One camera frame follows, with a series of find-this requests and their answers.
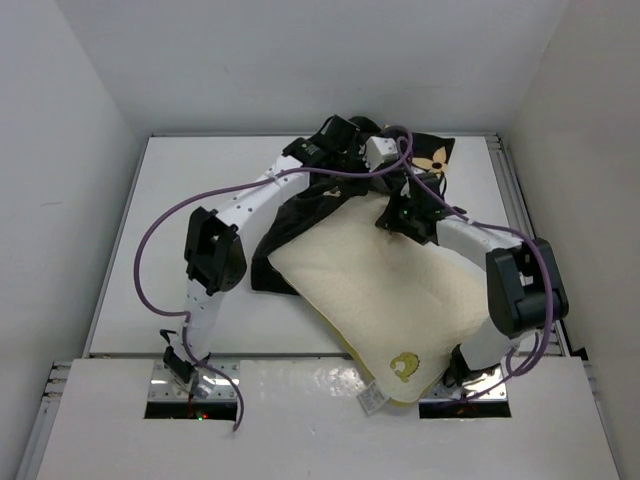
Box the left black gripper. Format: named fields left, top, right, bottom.
left=330, top=146, right=379, bottom=201

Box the black floral plush pillowcase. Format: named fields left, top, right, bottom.
left=251, top=118, right=455, bottom=296

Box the cream pillow with yellow edge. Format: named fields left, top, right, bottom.
left=269, top=194, right=488, bottom=414

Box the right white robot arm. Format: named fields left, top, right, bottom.
left=376, top=172, right=569, bottom=387

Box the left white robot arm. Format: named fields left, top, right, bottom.
left=162, top=116, right=370, bottom=387

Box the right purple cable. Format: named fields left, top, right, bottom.
left=399, top=149, right=557, bottom=401

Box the purple cable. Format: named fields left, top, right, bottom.
left=133, top=125, right=416, bottom=434
left=399, top=149, right=557, bottom=401

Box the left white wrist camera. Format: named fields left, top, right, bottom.
left=363, top=136, right=399, bottom=172

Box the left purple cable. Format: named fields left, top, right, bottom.
left=133, top=125, right=416, bottom=434

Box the right aluminium frame rail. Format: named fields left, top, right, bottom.
left=485, top=134, right=571, bottom=357

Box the aluminium frame rail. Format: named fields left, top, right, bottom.
left=16, top=361, right=72, bottom=480
left=485, top=134, right=571, bottom=357

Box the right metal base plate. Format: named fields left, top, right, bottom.
left=420, top=365, right=508, bottom=403

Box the metal base plate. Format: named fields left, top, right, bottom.
left=420, top=365, right=508, bottom=403
left=147, top=360, right=240, bottom=404

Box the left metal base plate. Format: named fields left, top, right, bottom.
left=147, top=360, right=240, bottom=404

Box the left aluminium frame rail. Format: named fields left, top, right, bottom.
left=16, top=361, right=72, bottom=480

